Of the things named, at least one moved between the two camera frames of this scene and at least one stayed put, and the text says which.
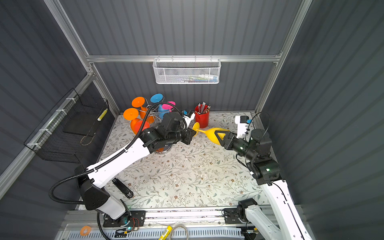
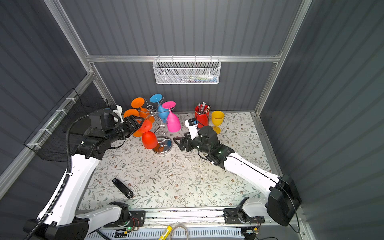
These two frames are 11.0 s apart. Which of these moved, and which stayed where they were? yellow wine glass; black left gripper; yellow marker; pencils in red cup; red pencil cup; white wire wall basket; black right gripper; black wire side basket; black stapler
Moved: black left gripper; yellow wine glass; black right gripper
Stayed: white wire wall basket; black wire side basket; red pencil cup; pencils in red cup; yellow marker; black stapler
